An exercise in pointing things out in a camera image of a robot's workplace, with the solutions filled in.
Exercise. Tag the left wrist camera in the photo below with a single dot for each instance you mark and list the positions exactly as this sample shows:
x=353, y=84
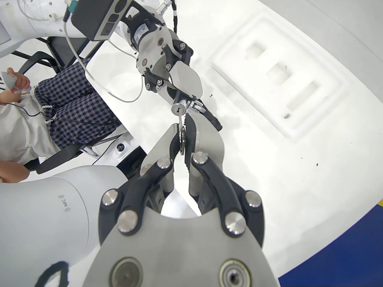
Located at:
x=101, y=4

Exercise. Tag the silver padlock with black cover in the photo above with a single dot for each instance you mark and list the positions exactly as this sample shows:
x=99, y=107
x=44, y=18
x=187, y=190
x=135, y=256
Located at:
x=179, y=109

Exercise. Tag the black chair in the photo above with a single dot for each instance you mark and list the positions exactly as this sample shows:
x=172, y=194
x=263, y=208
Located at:
x=64, y=155

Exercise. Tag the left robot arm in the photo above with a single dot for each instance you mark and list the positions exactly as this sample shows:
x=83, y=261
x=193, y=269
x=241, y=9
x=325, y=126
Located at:
x=39, y=16

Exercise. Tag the robot body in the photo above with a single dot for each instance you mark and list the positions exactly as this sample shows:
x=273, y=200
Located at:
x=45, y=210

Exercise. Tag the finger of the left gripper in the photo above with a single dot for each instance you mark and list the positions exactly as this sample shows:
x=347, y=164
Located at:
x=154, y=82
x=187, y=79

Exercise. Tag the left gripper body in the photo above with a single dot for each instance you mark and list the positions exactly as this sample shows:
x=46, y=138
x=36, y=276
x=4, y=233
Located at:
x=154, y=49

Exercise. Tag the white foam tray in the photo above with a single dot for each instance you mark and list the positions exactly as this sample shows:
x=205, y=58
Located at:
x=284, y=79

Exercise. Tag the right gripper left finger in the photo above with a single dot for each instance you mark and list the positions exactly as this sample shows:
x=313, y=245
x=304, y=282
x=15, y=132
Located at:
x=133, y=192

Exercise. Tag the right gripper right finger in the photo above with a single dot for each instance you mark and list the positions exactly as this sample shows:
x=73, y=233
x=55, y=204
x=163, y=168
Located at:
x=215, y=177

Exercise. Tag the person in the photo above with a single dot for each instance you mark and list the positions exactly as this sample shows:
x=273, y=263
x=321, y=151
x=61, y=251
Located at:
x=68, y=102

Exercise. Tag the silver key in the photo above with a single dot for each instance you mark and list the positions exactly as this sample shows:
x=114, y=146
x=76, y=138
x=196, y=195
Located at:
x=181, y=138

